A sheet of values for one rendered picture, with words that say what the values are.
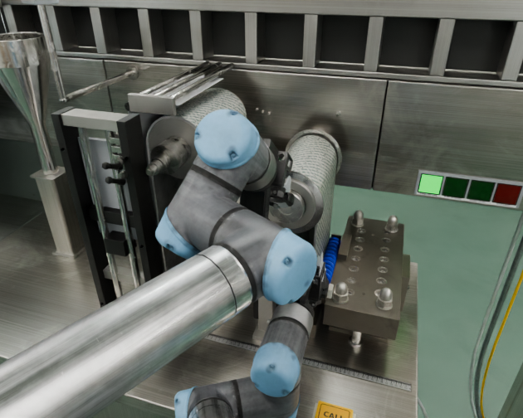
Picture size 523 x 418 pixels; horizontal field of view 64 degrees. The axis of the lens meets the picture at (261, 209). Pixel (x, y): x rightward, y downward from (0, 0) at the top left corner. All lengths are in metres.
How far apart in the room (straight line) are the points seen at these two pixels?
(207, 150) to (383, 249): 0.74
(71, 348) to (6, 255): 1.17
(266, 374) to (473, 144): 0.75
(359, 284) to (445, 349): 1.43
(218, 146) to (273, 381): 0.38
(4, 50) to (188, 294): 0.90
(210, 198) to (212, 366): 0.57
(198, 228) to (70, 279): 0.87
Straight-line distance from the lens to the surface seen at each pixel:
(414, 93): 1.11
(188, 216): 0.52
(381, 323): 0.98
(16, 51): 1.18
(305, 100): 1.14
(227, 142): 0.51
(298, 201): 0.85
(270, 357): 0.70
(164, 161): 0.86
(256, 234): 0.45
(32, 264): 1.45
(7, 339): 1.23
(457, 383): 2.30
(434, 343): 2.43
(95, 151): 0.91
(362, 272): 1.07
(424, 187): 1.19
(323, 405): 0.93
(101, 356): 0.38
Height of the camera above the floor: 1.68
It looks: 30 degrees down
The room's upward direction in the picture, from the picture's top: straight up
